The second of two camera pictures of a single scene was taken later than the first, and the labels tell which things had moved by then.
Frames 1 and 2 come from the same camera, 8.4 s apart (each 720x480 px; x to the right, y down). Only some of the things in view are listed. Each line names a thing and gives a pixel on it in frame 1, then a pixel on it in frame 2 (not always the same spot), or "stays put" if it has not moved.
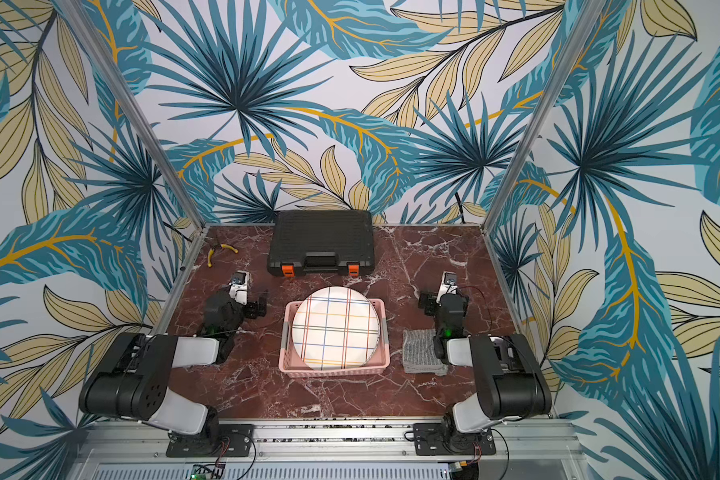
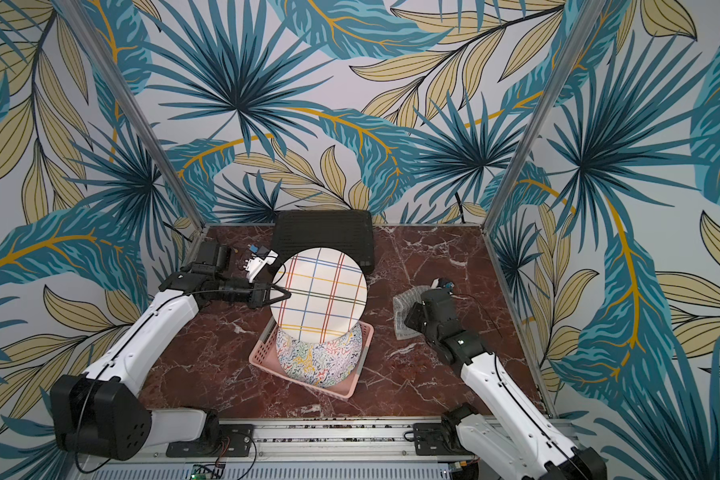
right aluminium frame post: [590, 14] stays put
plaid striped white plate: [336, 328] → [328, 295]
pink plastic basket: [292, 365] → [264, 355]
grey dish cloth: [419, 353] → [402, 303]
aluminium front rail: [536, 449] stays put
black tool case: [322, 242] stays put
